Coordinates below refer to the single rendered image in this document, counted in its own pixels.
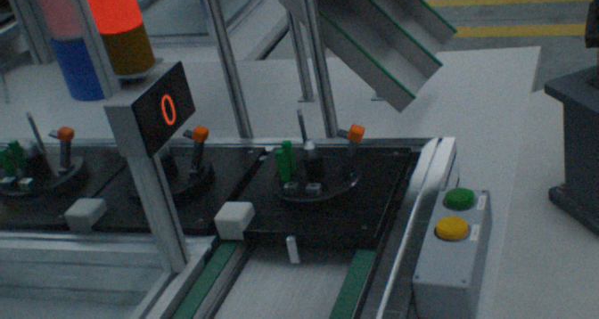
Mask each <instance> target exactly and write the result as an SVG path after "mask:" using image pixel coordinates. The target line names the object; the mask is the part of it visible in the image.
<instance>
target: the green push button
mask: <svg viewBox="0 0 599 319"><path fill-rule="evenodd" d="M474 202H475V197H474V192H473V191H472V190H470V189H468V188H464V187H457V188H453V189H451V190H449V191H448V192H446V194H445V203H446V204H447V205H448V206H449V207H450V208H455V209H463V208H469V207H470V206H472V205H473V204H474Z"/></svg>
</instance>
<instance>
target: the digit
mask: <svg viewBox="0 0 599 319"><path fill-rule="evenodd" d="M151 97H152V99H153V101H154V105H155V108H156V111H157V113H158V117H159V120H160V124H161V128H162V131H163V134H164V136H165V138H166V137H167V136H168V135H169V134H170V133H171V132H172V131H173V130H174V129H175V128H176V126H177V125H178V124H179V123H180V122H181V121H182V117H181V113H180V110H179V107H178V104H177V100H176V95H175V91H174V87H173V85H172V82H171V78H170V77H169V78H168V79H167V80H166V81H165V82H164V83H163V84H162V85H161V86H160V87H159V88H157V89H156V90H155V91H153V92H152V93H151Z"/></svg>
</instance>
